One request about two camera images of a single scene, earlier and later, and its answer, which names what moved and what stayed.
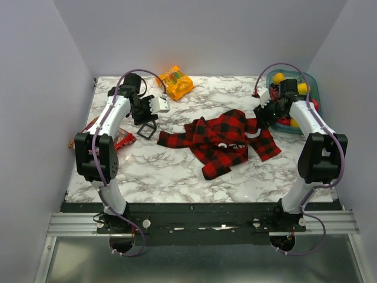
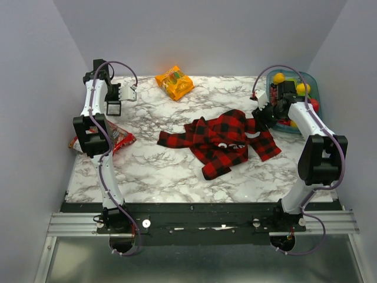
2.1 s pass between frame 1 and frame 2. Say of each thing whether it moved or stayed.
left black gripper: moved
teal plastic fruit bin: stayed
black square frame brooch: moved
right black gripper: stayed
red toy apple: stayed
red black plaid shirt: stayed
